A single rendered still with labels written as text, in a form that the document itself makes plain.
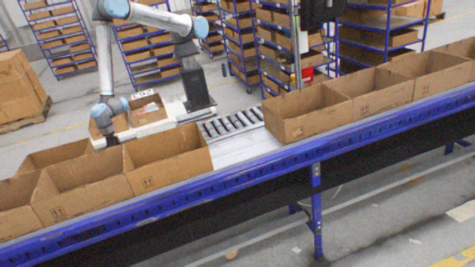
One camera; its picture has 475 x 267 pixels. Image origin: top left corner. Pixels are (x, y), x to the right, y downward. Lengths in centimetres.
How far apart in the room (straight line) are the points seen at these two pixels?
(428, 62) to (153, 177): 187
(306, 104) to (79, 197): 131
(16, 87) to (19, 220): 431
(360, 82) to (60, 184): 181
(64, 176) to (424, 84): 198
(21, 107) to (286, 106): 474
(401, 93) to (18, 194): 206
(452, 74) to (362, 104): 58
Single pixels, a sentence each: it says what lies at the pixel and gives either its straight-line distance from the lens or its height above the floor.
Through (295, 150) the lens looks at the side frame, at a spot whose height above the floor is 91.
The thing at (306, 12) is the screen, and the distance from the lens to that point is 225.
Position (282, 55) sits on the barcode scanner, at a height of 107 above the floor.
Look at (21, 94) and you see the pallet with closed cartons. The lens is 580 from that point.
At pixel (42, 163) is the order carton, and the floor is 83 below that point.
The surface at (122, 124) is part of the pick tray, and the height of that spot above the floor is 82.
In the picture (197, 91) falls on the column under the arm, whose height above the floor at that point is 90.
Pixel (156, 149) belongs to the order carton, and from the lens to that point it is 172.
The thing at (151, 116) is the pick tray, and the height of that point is 81.
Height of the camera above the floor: 179
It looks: 30 degrees down
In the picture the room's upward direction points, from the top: 11 degrees counter-clockwise
